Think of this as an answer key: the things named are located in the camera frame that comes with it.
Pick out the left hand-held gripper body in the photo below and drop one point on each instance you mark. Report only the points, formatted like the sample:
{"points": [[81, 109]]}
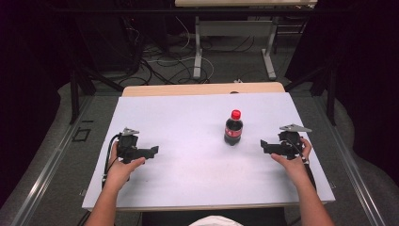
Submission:
{"points": [[129, 146]]}

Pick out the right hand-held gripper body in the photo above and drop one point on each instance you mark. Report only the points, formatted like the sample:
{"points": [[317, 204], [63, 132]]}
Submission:
{"points": [[290, 141]]}

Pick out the person's left hand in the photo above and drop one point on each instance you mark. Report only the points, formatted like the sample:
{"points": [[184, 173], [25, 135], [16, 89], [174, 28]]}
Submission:
{"points": [[120, 171]]}

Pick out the person's right hand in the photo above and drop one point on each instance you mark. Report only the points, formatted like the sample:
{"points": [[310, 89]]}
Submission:
{"points": [[293, 168]]}

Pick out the dark soda bottle red cap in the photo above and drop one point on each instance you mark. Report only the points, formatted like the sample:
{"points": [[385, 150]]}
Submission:
{"points": [[233, 131]]}

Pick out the white table mat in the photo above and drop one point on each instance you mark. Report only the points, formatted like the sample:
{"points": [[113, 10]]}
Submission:
{"points": [[194, 175]]}

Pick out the black metal stand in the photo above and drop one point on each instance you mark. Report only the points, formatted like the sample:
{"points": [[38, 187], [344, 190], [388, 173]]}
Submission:
{"points": [[329, 91], [78, 91]]}

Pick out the person's white clothing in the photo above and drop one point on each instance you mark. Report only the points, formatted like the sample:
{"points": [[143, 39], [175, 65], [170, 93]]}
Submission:
{"points": [[215, 221]]}

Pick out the white desk with metal legs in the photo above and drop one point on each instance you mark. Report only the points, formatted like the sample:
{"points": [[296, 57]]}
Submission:
{"points": [[235, 28]]}

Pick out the aluminium floor rail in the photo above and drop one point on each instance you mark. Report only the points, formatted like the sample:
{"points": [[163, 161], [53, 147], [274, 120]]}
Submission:
{"points": [[50, 163], [351, 163]]}

